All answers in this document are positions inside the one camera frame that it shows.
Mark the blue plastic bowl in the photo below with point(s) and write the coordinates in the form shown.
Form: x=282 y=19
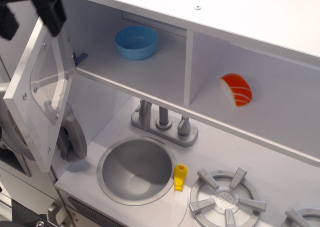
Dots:
x=136 y=42

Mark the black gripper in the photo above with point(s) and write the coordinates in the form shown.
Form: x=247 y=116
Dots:
x=51 y=12

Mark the white toy kitchen cabinet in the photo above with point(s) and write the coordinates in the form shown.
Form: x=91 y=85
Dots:
x=273 y=44

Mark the yellow handled toy knife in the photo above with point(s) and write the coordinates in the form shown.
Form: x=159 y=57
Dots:
x=181 y=200

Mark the orange salmon sushi toy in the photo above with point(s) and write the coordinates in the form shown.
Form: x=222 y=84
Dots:
x=237 y=90

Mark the white toy microwave door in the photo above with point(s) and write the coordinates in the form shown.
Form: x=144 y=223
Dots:
x=38 y=91

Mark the grey toy faucet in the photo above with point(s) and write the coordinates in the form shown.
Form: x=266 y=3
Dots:
x=158 y=122

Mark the grey toy sink basin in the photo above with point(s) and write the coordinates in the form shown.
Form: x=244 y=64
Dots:
x=136 y=170

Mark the grey toy stove burner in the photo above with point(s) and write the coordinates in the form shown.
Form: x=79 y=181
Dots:
x=224 y=198

